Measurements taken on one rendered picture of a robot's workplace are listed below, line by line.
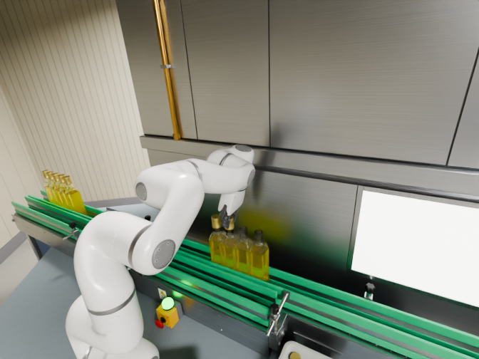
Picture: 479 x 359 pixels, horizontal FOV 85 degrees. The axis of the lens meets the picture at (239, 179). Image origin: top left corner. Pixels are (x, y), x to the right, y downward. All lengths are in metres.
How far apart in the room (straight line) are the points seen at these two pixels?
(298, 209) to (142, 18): 0.91
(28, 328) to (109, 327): 0.92
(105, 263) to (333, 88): 0.71
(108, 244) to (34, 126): 3.42
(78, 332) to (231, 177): 0.44
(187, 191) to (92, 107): 3.11
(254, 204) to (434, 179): 0.57
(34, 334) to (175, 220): 1.05
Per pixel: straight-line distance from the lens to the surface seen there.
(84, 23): 3.50
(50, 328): 1.43
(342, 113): 0.84
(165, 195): 0.49
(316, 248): 1.03
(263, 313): 0.95
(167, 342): 1.17
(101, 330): 0.60
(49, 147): 3.89
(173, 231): 0.47
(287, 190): 0.94
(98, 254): 0.54
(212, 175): 0.63
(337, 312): 0.96
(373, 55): 0.82
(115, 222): 0.52
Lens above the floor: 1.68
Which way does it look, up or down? 24 degrees down
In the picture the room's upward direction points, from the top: 4 degrees counter-clockwise
